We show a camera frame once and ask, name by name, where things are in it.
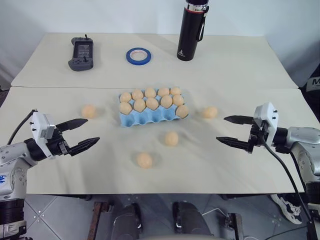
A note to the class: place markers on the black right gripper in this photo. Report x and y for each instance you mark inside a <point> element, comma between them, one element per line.
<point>257,136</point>

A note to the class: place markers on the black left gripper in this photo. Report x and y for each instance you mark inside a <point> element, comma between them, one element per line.
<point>56,146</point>

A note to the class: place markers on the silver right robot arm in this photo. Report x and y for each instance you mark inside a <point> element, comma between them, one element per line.
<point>300,140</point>

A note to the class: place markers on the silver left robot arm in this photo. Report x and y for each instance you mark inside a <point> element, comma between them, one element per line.
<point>15,160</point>

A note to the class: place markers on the blue egg tray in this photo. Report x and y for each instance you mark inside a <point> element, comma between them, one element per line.
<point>150,118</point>

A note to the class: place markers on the tan egg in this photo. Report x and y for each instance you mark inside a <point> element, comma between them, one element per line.
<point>164,91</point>
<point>144,160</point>
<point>125,96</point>
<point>209,112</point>
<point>151,103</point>
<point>89,111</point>
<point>139,105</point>
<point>150,92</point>
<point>166,102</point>
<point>178,99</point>
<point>183,111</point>
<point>125,108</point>
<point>175,90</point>
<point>171,139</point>
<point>137,94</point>

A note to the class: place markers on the cream table cloth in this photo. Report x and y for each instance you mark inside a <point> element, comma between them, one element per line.
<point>200,170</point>
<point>225,67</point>

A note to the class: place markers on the grey handheld remote controller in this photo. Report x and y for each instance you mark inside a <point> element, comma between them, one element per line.
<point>81,53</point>

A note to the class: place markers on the black bag with white letters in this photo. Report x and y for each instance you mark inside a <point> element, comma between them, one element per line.
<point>312,85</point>

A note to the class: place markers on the white and black sneaker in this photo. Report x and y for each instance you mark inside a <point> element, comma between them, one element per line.
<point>287,207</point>

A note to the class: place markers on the blue tape roll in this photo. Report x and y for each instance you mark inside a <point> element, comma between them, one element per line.
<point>130,58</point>

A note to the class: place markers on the dark rounded shape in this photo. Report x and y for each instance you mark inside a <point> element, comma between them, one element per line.
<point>127,220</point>
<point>190,220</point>

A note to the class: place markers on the black thermos bottle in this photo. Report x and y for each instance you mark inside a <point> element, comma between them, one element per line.
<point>190,32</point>

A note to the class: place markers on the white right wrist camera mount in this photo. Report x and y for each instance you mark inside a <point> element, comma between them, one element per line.
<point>266,112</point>

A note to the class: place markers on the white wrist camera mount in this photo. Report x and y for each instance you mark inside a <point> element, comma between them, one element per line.
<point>266,112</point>
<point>40,122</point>

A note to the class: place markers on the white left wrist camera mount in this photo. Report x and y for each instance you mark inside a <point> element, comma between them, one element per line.
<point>40,122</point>

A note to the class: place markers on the rusty metal rail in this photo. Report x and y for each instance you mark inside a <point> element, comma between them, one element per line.
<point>96,220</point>
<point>233,226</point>

